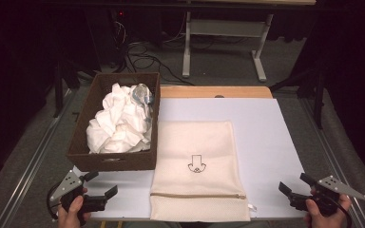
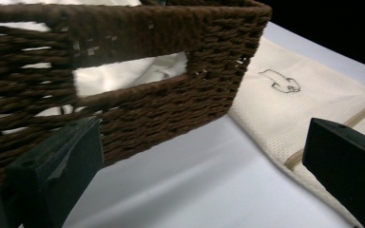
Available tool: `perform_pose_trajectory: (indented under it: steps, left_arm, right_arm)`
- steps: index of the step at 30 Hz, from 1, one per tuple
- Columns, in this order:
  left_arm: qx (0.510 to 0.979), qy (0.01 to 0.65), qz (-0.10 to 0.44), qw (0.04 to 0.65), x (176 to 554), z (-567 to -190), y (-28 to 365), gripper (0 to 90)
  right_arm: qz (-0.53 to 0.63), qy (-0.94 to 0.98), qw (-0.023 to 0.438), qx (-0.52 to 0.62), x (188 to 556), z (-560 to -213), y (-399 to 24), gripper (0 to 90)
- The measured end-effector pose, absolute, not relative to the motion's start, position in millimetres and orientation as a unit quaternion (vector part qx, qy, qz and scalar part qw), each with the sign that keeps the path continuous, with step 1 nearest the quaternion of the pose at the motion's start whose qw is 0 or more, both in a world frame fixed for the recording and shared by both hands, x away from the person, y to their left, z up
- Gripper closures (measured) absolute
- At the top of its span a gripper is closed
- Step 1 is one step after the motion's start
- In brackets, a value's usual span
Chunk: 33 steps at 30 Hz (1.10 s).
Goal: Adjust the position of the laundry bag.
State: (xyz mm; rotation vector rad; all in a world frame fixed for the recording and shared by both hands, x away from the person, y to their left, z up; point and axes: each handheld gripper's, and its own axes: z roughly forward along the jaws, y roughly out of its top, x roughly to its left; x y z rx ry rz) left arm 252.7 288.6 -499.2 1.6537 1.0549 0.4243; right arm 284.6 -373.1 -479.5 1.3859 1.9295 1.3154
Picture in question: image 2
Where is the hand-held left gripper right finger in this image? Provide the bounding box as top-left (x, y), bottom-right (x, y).
top-left (302, 117), bottom-right (365, 228)

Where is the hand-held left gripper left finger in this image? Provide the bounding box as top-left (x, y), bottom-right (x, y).
top-left (6, 117), bottom-right (105, 228)

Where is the cream mesh laundry bag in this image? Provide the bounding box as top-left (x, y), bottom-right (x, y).
top-left (227, 36), bottom-right (365, 228)

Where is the white garment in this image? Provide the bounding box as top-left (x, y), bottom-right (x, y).
top-left (0, 0), bottom-right (189, 141)

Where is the brown woven basket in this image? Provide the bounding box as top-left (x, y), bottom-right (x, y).
top-left (0, 0), bottom-right (274, 188)

